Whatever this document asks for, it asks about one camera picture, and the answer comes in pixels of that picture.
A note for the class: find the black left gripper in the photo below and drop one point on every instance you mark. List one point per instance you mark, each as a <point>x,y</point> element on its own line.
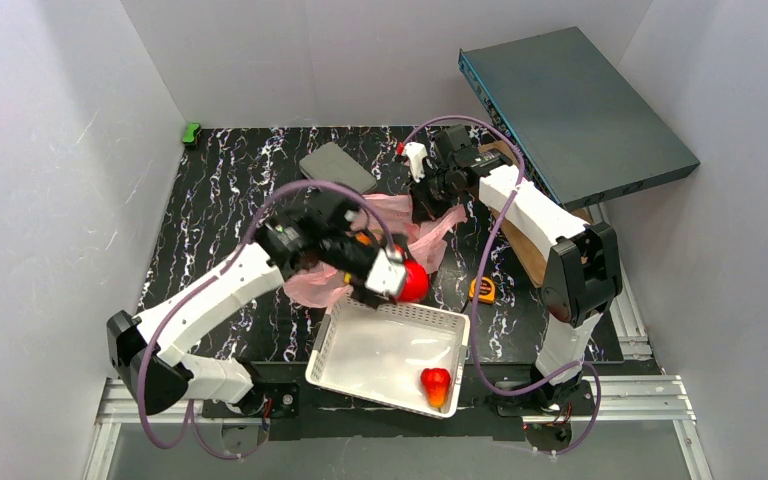
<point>364,288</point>

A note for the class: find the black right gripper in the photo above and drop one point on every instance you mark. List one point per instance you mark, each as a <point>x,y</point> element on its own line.
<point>425,195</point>

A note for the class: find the red fake apple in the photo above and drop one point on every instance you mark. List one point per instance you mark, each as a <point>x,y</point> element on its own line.
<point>417,283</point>

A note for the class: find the red fake pear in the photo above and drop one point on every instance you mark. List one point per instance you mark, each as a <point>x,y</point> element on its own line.
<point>435,382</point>

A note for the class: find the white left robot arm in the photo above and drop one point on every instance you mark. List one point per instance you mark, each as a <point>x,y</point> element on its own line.
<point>150,351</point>

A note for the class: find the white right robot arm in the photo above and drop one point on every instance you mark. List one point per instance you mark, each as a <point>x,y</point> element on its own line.
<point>582,275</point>

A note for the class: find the grey rectangular pad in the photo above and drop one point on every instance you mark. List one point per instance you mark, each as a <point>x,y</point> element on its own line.
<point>330,162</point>

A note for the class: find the orange tape measure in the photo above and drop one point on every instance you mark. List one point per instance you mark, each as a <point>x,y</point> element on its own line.
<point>483,290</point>

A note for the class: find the brown wooden board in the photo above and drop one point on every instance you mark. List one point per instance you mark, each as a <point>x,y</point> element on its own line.
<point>527,253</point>

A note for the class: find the white perforated plastic basket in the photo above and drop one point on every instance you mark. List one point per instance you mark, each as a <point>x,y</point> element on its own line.
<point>378,354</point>

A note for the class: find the dark teal flat box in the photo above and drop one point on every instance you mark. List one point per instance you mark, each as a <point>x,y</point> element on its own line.
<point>587,135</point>

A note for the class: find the green black small object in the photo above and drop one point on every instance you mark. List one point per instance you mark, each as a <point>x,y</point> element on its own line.
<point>191,135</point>

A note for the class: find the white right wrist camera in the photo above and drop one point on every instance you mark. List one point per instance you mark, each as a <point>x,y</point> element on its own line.
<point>415,154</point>

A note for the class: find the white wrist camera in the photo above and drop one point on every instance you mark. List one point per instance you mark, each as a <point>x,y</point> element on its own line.
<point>415,154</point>
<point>388,274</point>

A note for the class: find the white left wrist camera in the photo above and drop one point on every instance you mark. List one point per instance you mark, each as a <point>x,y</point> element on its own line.
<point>388,274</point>

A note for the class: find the aluminium frame rail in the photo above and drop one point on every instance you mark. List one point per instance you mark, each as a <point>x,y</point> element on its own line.
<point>623,398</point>

